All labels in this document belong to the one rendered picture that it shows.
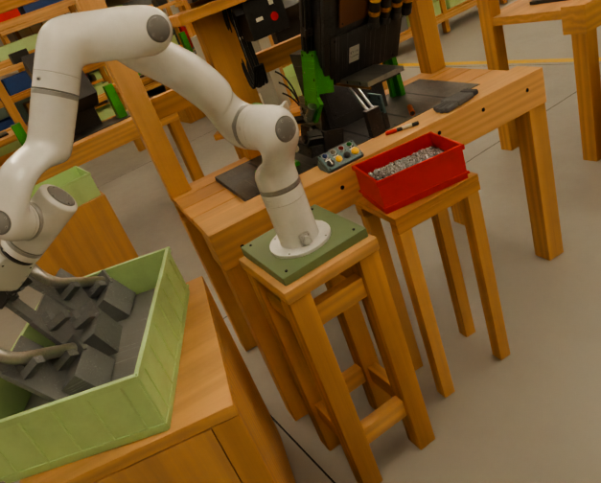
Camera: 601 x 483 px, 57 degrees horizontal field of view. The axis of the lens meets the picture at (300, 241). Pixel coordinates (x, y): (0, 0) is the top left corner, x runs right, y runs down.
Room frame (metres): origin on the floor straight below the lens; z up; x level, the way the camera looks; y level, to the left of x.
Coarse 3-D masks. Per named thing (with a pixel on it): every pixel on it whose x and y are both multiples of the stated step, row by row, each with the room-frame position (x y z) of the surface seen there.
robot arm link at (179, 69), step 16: (176, 48) 1.38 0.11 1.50; (128, 64) 1.37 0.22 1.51; (144, 64) 1.36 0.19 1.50; (160, 64) 1.36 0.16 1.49; (176, 64) 1.34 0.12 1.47; (192, 64) 1.34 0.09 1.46; (208, 64) 1.38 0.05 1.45; (160, 80) 1.36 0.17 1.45; (176, 80) 1.34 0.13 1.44; (192, 80) 1.33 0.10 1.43; (208, 80) 1.35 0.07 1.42; (224, 80) 1.39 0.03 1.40; (192, 96) 1.35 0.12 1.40; (208, 96) 1.35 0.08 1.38; (224, 96) 1.37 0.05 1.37; (208, 112) 1.39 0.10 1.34; (224, 112) 1.41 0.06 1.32; (224, 128) 1.45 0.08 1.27; (240, 144) 1.45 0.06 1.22
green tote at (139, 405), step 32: (160, 256) 1.59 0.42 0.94; (160, 288) 1.35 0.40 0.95; (160, 320) 1.25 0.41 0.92; (160, 352) 1.15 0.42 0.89; (0, 384) 1.19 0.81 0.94; (128, 384) 0.98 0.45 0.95; (160, 384) 1.06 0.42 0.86; (0, 416) 1.12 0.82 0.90; (32, 416) 1.00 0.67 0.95; (64, 416) 1.00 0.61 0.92; (96, 416) 0.99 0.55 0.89; (128, 416) 0.99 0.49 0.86; (160, 416) 0.99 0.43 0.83; (0, 448) 1.01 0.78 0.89; (32, 448) 1.00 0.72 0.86; (64, 448) 1.00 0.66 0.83; (96, 448) 0.99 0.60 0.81; (0, 480) 1.01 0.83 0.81
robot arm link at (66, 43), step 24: (48, 24) 1.23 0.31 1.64; (72, 24) 1.23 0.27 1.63; (96, 24) 1.24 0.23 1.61; (120, 24) 1.23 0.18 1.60; (144, 24) 1.22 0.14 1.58; (168, 24) 1.25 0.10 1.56; (48, 48) 1.20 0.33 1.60; (72, 48) 1.21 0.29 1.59; (96, 48) 1.23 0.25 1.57; (120, 48) 1.23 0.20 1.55; (144, 48) 1.22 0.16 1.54; (48, 72) 1.18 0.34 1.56; (72, 72) 1.20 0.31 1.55
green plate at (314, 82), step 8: (304, 56) 2.19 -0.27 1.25; (312, 56) 2.11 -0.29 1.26; (304, 64) 2.19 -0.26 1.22; (312, 64) 2.12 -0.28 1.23; (312, 72) 2.12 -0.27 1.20; (320, 72) 2.12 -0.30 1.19; (304, 80) 2.20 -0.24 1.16; (312, 80) 2.12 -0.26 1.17; (320, 80) 2.12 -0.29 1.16; (328, 80) 2.13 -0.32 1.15; (304, 88) 2.20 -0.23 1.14; (312, 88) 2.13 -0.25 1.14; (320, 88) 2.12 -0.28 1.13; (328, 88) 2.13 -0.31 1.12; (312, 96) 2.13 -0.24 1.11
